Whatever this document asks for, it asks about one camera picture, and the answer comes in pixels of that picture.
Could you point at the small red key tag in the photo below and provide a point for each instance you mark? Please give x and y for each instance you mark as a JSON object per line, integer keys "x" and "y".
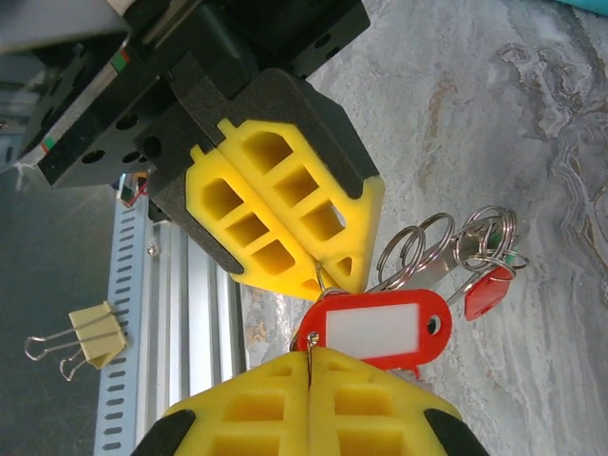
{"x": 489, "y": 294}

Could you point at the left circuit board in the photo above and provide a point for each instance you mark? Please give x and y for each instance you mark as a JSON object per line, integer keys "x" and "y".
{"x": 129, "y": 192}

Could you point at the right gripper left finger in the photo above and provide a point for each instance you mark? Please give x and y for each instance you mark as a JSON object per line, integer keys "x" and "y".
{"x": 297, "y": 427}

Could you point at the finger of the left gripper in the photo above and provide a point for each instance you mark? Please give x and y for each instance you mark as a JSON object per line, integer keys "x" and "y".
{"x": 166, "y": 185}
{"x": 347, "y": 157}

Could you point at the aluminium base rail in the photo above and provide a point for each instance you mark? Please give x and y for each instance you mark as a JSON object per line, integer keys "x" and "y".
{"x": 199, "y": 309}

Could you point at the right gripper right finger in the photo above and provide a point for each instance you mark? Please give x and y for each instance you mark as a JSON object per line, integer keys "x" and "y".
{"x": 323, "y": 427}

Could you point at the beige binder clip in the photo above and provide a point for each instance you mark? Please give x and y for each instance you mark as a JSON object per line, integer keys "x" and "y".
{"x": 97, "y": 339}

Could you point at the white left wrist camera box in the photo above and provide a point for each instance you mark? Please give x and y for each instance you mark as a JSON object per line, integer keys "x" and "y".
{"x": 47, "y": 24}

